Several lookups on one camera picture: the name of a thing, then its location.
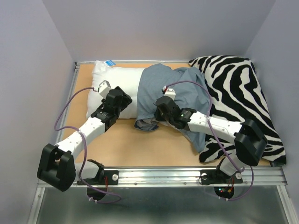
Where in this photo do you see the white pillow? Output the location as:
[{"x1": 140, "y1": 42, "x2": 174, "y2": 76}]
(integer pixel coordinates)
[{"x1": 86, "y1": 61, "x2": 144, "y2": 119}]

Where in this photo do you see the blue-grey pillowcase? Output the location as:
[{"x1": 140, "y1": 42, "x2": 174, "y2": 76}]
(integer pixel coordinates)
[{"x1": 134, "y1": 63, "x2": 213, "y2": 154}]

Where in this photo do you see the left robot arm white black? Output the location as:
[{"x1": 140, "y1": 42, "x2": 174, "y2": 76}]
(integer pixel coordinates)
[{"x1": 37, "y1": 85, "x2": 132, "y2": 192}]

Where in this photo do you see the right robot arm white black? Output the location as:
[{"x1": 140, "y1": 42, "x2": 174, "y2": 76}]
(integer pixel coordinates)
[{"x1": 155, "y1": 96, "x2": 268, "y2": 182}]

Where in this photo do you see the zebra striped pillow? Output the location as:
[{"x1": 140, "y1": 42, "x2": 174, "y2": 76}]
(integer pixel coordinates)
[{"x1": 189, "y1": 55, "x2": 287, "y2": 166}]

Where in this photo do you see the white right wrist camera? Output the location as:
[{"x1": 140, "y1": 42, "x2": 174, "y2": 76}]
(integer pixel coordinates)
[{"x1": 162, "y1": 86, "x2": 176, "y2": 100}]

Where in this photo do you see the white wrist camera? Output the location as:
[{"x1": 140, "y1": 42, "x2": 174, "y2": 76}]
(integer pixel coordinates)
[
  {"x1": 162, "y1": 86, "x2": 176, "y2": 100},
  {"x1": 98, "y1": 80, "x2": 112, "y2": 98}
]

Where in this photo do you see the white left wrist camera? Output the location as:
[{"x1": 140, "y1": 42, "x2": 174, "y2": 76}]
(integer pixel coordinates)
[{"x1": 98, "y1": 80, "x2": 112, "y2": 98}]

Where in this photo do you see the aluminium left side rail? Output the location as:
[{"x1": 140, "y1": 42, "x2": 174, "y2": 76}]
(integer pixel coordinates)
[{"x1": 54, "y1": 62, "x2": 84, "y2": 144}]

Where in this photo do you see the aluminium rail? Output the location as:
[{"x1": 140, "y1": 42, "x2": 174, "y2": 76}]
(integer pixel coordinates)
[
  {"x1": 54, "y1": 62, "x2": 84, "y2": 144},
  {"x1": 37, "y1": 166, "x2": 288, "y2": 188}
]

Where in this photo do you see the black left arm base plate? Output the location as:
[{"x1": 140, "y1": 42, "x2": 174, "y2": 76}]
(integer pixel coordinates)
[{"x1": 85, "y1": 170, "x2": 119, "y2": 185}]

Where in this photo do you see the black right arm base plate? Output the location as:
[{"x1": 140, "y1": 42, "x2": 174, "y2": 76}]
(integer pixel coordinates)
[{"x1": 199, "y1": 169, "x2": 243, "y2": 185}]

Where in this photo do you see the aluminium front rail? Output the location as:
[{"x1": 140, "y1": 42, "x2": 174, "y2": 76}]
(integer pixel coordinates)
[{"x1": 37, "y1": 166, "x2": 288, "y2": 188}]

